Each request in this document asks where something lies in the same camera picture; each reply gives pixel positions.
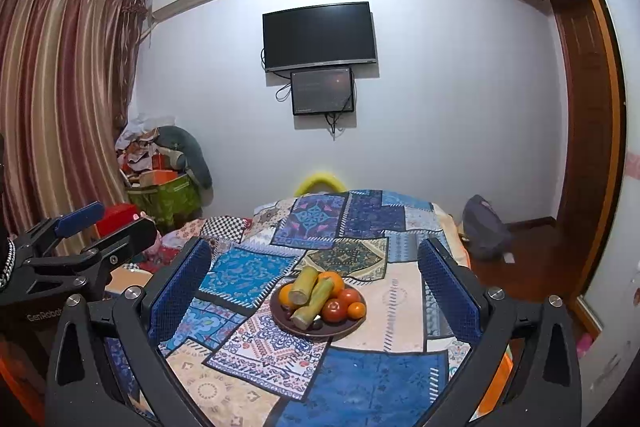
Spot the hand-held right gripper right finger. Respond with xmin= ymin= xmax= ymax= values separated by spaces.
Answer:
xmin=417 ymin=237 xmax=583 ymax=427

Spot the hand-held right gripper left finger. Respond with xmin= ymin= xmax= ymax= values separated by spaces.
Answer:
xmin=45 ymin=236 xmax=213 ymax=427

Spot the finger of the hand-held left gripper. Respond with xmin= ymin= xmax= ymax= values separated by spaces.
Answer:
xmin=25 ymin=214 xmax=160 ymax=303
xmin=10 ymin=201 xmax=107 ymax=268

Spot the brown round plate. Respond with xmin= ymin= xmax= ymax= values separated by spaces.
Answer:
xmin=270 ymin=279 xmax=367 ymax=338

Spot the thick sugarcane piece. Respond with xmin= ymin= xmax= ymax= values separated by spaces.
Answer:
xmin=289 ymin=266 xmax=321 ymax=308

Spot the thin sugarcane piece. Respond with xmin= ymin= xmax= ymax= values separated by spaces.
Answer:
xmin=291 ymin=279 xmax=335 ymax=330

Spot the red box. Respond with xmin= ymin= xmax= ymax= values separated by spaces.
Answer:
xmin=97 ymin=204 xmax=138 ymax=238

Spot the green storage bag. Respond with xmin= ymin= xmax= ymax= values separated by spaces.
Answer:
xmin=127 ymin=172 xmax=201 ymax=233

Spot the black white checkered cloth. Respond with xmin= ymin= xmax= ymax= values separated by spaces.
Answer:
xmin=200 ymin=216 xmax=248 ymax=243

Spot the dark grey backpack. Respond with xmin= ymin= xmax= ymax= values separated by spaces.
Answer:
xmin=462 ymin=194 xmax=513 ymax=260

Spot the pile of cardboard clutter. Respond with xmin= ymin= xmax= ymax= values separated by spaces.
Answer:
xmin=115 ymin=117 xmax=176 ymax=188

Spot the orange fleece blanket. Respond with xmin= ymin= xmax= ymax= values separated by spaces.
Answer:
xmin=492 ymin=337 xmax=516 ymax=413

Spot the grey green cloth bundle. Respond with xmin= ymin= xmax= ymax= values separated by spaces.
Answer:
xmin=157 ymin=126 xmax=213 ymax=192

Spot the blue patchwork blanket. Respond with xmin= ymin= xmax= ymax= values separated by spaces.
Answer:
xmin=105 ymin=189 xmax=511 ymax=427

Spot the large orange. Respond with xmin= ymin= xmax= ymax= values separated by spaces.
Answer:
xmin=317 ymin=271 xmax=346 ymax=295

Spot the striped brown curtain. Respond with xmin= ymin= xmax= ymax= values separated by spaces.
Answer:
xmin=0 ymin=0 xmax=151 ymax=248

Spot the yellow curved object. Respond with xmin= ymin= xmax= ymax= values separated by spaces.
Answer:
xmin=295 ymin=172 xmax=348 ymax=198

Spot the black monitor cable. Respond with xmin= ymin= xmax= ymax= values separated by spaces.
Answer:
xmin=325 ymin=109 xmax=348 ymax=140

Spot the small black wall monitor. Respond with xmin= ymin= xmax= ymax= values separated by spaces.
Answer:
xmin=291 ymin=67 xmax=356 ymax=116

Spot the black wall television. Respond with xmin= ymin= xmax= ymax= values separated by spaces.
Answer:
xmin=262 ymin=1 xmax=378 ymax=72

